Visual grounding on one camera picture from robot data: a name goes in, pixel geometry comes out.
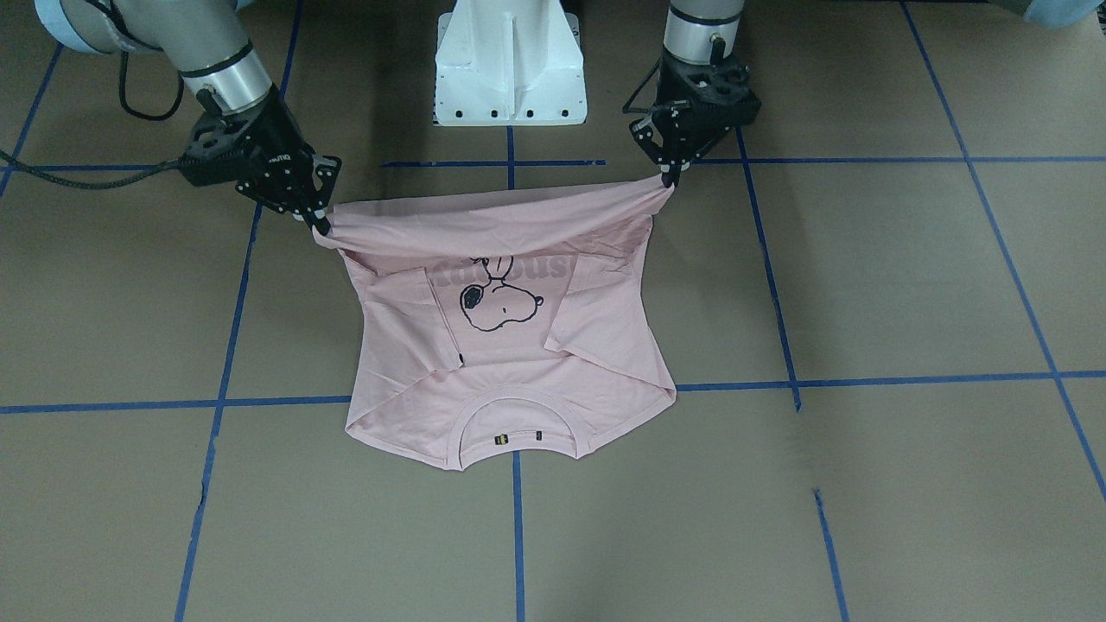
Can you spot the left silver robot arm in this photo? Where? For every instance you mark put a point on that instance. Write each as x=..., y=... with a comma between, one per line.
x=696, y=28

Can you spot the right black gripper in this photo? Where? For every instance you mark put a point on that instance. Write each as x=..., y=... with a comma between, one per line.
x=270, y=141

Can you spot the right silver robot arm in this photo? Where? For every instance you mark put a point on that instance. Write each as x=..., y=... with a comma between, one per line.
x=204, y=41

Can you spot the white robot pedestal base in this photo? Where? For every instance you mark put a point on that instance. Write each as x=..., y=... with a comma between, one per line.
x=509, y=63

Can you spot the pink Snoopy t-shirt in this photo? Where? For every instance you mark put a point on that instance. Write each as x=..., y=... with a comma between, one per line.
x=502, y=321

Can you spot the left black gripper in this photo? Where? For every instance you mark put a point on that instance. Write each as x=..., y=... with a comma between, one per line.
x=683, y=147

